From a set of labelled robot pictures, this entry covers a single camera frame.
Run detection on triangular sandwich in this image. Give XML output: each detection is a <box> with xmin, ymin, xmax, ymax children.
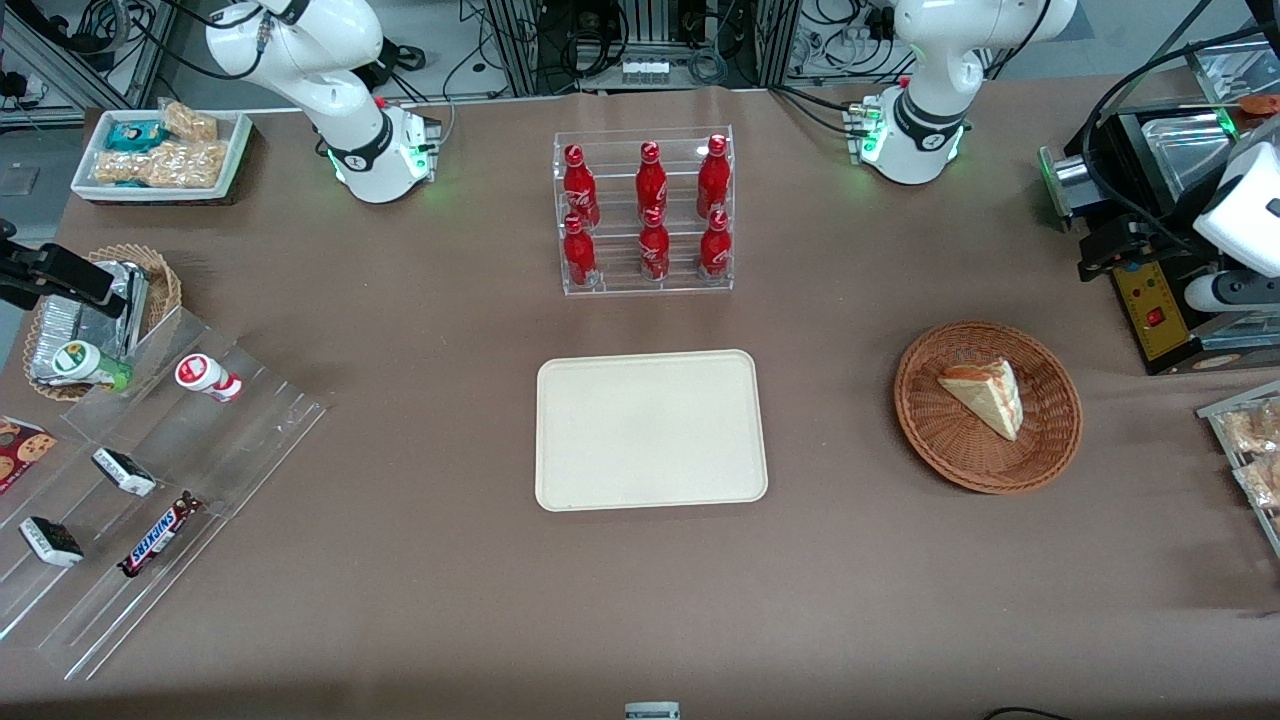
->
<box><xmin>937</xmin><ymin>357</ymin><xmax>1025</xmax><ymax>443</ymax></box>

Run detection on light tan wicker basket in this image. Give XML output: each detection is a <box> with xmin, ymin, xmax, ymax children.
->
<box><xmin>22</xmin><ymin>243</ymin><xmax>184</xmax><ymax>403</ymax></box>

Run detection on white rectangular snack tray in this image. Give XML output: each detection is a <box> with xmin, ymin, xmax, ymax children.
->
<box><xmin>70</xmin><ymin>108</ymin><xmax>254</xmax><ymax>204</ymax></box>

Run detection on grey tray with snack bags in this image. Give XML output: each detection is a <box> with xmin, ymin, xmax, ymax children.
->
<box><xmin>1197</xmin><ymin>380</ymin><xmax>1280</xmax><ymax>559</ymax></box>

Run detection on brown round wicker basket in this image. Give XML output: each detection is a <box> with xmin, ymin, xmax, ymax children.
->
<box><xmin>893</xmin><ymin>319</ymin><xmax>1084</xmax><ymax>496</ymax></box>

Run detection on cream plastic tray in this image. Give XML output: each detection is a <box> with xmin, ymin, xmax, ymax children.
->
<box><xmin>535</xmin><ymin>349</ymin><xmax>769</xmax><ymax>513</ymax></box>

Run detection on silver foil package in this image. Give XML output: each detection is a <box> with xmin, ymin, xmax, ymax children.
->
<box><xmin>92</xmin><ymin>260</ymin><xmax>152</xmax><ymax>363</ymax></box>
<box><xmin>30</xmin><ymin>298</ymin><xmax>113</xmax><ymax>387</ymax></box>

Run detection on green capped drink bottle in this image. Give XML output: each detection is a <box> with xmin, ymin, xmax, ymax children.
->
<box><xmin>50</xmin><ymin>340</ymin><xmax>134</xmax><ymax>393</ymax></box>

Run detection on large rice cracker pack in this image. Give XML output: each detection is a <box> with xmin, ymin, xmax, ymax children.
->
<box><xmin>93</xmin><ymin>140</ymin><xmax>229</xmax><ymax>191</ymax></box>

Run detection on teal snack packet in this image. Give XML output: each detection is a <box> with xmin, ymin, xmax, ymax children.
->
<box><xmin>105</xmin><ymin>120</ymin><xmax>169</xmax><ymax>153</ymax></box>

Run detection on red white drink bottle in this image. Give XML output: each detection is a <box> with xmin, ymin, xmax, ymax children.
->
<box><xmin>175</xmin><ymin>353</ymin><xmax>244</xmax><ymax>404</ymax></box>

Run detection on red cookie pack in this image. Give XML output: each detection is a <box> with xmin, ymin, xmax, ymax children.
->
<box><xmin>0</xmin><ymin>417</ymin><xmax>58</xmax><ymax>496</ymax></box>

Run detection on small rice cracker pack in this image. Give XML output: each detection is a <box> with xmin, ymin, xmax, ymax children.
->
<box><xmin>160</xmin><ymin>100</ymin><xmax>219</xmax><ymax>143</ymax></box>

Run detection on black white snack bar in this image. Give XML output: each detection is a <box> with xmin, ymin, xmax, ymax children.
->
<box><xmin>19</xmin><ymin>516</ymin><xmax>85</xmax><ymax>568</ymax></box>
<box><xmin>91</xmin><ymin>447</ymin><xmax>158</xmax><ymax>498</ymax></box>

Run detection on clear bagged snack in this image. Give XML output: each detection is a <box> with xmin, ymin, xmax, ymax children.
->
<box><xmin>1222</xmin><ymin>400</ymin><xmax>1280</xmax><ymax>456</ymax></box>
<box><xmin>1235</xmin><ymin>455</ymin><xmax>1280</xmax><ymax>513</ymax></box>

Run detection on clear acrylic stepped shelf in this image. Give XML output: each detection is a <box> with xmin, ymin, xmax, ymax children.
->
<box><xmin>0</xmin><ymin>305</ymin><xmax>331</xmax><ymax>683</ymax></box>

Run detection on snickers chocolate bar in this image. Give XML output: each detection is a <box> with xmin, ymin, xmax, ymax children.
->
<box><xmin>118</xmin><ymin>491</ymin><xmax>204</xmax><ymax>579</ymax></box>

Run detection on red cola bottle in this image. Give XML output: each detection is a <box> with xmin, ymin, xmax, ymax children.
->
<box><xmin>636</xmin><ymin>141</ymin><xmax>669</xmax><ymax>223</ymax></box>
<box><xmin>697</xmin><ymin>134</ymin><xmax>732</xmax><ymax>219</ymax></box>
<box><xmin>638</xmin><ymin>207</ymin><xmax>672</xmax><ymax>282</ymax></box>
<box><xmin>562</xmin><ymin>214</ymin><xmax>599</xmax><ymax>288</ymax></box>
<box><xmin>563</xmin><ymin>144</ymin><xmax>601</xmax><ymax>229</ymax></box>
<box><xmin>698</xmin><ymin>209</ymin><xmax>733</xmax><ymax>279</ymax></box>

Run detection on clear acrylic bottle rack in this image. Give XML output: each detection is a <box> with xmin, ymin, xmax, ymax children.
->
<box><xmin>553</xmin><ymin>125</ymin><xmax>736</xmax><ymax>297</ymax></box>

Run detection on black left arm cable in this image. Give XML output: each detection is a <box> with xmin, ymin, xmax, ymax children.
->
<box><xmin>1083</xmin><ymin>25</ymin><xmax>1280</xmax><ymax>251</ymax></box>

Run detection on aluminium equipment frame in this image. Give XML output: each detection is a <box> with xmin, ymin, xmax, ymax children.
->
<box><xmin>485</xmin><ymin>0</ymin><xmax>801</xmax><ymax>96</ymax></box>

